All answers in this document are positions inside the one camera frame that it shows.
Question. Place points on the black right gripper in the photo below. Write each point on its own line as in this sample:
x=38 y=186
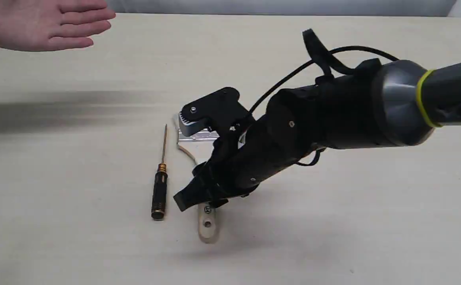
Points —
x=255 y=150

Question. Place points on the wide wooden paint brush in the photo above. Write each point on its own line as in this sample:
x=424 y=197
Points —
x=198 y=148

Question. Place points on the black gold precision screwdriver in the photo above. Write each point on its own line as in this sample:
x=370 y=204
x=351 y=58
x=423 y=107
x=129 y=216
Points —
x=158 y=206

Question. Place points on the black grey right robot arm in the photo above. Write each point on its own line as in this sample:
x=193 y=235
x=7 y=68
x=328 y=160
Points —
x=393 y=105

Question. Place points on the open human hand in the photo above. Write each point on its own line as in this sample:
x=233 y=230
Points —
x=52 y=25

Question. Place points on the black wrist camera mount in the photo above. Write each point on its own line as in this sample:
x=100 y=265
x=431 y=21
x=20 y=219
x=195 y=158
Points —
x=218 y=112

